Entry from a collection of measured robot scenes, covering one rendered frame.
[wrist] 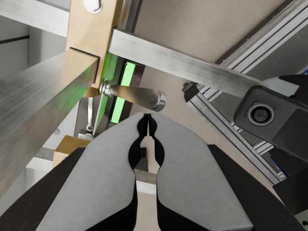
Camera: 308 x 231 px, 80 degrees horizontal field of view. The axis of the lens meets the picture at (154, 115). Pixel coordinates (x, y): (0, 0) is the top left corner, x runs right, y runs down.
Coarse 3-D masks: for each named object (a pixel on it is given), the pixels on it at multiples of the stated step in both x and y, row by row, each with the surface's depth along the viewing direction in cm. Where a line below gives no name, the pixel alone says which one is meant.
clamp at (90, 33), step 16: (80, 0) 21; (112, 0) 21; (80, 16) 21; (96, 16) 21; (112, 16) 21; (80, 32) 22; (96, 32) 22; (80, 48) 23; (96, 48) 23; (96, 80) 25
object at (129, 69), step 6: (126, 66) 41; (132, 66) 41; (126, 72) 42; (132, 72) 42; (126, 78) 42; (126, 84) 43; (120, 102) 45; (120, 108) 46; (114, 114) 47; (120, 114) 47; (114, 120) 48
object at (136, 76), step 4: (136, 68) 41; (140, 68) 41; (136, 72) 42; (140, 72) 42; (132, 76) 42; (136, 76) 42; (140, 76) 42; (132, 80) 43; (136, 80) 43; (132, 84) 43; (136, 84) 43; (124, 104) 46; (128, 104) 46; (124, 108) 46; (128, 108) 46; (124, 112) 47; (128, 112) 47; (124, 116) 47; (120, 120) 48
